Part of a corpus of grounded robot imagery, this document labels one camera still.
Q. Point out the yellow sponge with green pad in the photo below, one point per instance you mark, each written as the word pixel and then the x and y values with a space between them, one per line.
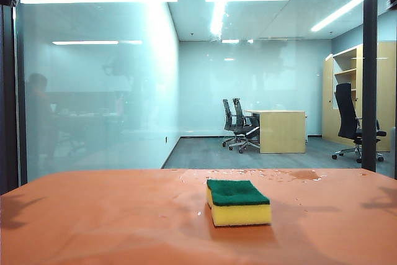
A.
pixel 239 212

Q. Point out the diagonal ceiling light strip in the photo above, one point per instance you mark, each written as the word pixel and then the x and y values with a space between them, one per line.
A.
pixel 338 13

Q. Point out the tall black office chair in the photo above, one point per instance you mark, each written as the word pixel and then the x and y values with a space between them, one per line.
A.
pixel 345 110

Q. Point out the light wooden shelf cabinet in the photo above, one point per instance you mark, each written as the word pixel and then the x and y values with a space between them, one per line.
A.
pixel 328 106

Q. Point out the short ceiling light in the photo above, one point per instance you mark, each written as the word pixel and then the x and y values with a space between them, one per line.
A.
pixel 230 41

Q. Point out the light wooden desk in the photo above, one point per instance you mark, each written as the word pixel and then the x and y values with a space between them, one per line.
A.
pixel 282 131

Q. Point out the black mesh office chair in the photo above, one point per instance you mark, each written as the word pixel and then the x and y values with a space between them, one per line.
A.
pixel 228 116
pixel 240 122

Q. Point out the orange table mat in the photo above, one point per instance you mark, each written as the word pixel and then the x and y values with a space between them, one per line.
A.
pixel 93 215

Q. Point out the dark metal frame post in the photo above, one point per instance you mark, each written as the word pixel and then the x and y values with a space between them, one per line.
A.
pixel 369 75
pixel 7 106

